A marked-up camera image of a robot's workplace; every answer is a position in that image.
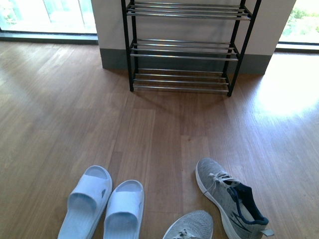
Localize light blue slipper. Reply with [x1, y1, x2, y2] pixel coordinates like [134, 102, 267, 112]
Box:
[58, 165, 113, 239]
[103, 180, 145, 239]

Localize grey knit sneaker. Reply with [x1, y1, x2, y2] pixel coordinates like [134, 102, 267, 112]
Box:
[195, 158, 274, 239]
[163, 210, 213, 239]

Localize black metal shoe rack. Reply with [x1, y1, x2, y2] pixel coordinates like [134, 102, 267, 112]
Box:
[121, 0, 261, 96]

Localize left window with dark frame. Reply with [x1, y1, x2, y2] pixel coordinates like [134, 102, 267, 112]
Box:
[0, 0, 98, 45]

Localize window with dark frame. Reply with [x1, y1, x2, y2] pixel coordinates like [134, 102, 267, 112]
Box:
[0, 0, 98, 45]
[276, 0, 319, 53]

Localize right window with dark frame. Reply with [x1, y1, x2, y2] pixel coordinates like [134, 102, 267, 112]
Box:
[276, 0, 319, 53]

